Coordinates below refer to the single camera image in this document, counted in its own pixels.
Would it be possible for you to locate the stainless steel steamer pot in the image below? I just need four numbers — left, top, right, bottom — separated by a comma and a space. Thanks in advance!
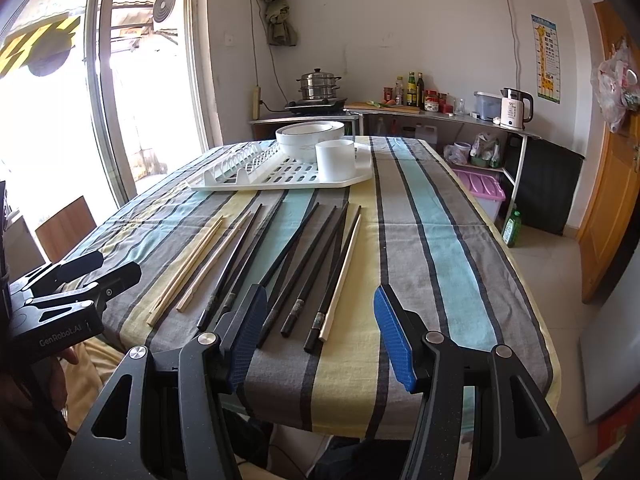
297, 67, 342, 101

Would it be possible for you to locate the light wooden chopstick left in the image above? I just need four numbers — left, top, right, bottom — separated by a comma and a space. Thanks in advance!
146, 216, 226, 327

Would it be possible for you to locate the wooden door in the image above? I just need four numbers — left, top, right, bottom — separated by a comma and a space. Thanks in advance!
578, 0, 639, 304

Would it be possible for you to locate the white plastic bag under shelf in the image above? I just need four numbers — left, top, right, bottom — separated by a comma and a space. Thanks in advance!
444, 142, 471, 165

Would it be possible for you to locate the black cabinet panel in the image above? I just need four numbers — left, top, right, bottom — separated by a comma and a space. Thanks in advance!
513, 136, 585, 236

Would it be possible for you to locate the green oil bottle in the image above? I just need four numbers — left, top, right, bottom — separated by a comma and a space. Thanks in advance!
406, 72, 418, 107

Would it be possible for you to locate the giraffe height wall poster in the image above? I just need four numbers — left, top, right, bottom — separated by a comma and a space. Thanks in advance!
532, 15, 561, 104

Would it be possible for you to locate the light wooden chopstick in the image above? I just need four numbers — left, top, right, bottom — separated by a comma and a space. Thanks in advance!
146, 216, 226, 327
319, 212, 361, 342
176, 211, 253, 312

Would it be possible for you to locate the white ceramic bowl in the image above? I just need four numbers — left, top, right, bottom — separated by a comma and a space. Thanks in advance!
276, 120, 345, 164

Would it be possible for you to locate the green plastic bottle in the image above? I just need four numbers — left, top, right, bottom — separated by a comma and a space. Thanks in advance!
502, 209, 522, 248

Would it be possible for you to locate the black induction cooker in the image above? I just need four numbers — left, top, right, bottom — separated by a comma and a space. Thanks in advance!
284, 99, 346, 116

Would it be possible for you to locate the wooden cutting board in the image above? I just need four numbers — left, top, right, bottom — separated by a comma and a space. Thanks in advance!
344, 101, 421, 116

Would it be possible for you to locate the white electric kettle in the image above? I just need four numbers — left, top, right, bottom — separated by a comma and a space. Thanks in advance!
500, 87, 534, 130

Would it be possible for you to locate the red-lidded jar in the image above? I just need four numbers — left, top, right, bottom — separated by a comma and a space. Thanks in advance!
424, 90, 440, 113

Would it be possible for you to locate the dark sauce bottle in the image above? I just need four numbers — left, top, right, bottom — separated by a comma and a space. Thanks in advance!
416, 72, 425, 110

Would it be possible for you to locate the metal kitchen shelf counter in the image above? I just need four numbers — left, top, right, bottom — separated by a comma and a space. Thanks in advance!
248, 110, 541, 217

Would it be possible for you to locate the striped tablecloth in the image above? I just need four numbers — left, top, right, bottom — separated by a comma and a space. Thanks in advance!
76, 136, 561, 439

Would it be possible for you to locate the green hanging cloth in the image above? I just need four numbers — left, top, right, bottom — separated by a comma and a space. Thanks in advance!
262, 0, 298, 47

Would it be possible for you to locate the white ceramic mug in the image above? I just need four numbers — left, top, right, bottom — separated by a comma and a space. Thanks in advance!
316, 139, 372, 186

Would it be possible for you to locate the light wooden chopstick right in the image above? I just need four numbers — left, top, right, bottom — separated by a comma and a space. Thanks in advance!
319, 212, 361, 342

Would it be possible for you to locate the black chopstick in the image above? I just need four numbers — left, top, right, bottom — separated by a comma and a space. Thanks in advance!
196, 205, 262, 332
280, 205, 348, 338
257, 207, 336, 349
258, 203, 319, 287
206, 192, 286, 328
304, 207, 361, 353

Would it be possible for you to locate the white plastic dish rack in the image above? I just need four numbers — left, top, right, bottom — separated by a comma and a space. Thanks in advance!
188, 143, 372, 192

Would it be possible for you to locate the plastic bag on door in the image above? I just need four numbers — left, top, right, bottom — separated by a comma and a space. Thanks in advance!
591, 37, 639, 133

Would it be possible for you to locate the pink lidded storage box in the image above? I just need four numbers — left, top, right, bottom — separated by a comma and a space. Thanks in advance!
454, 169, 506, 222

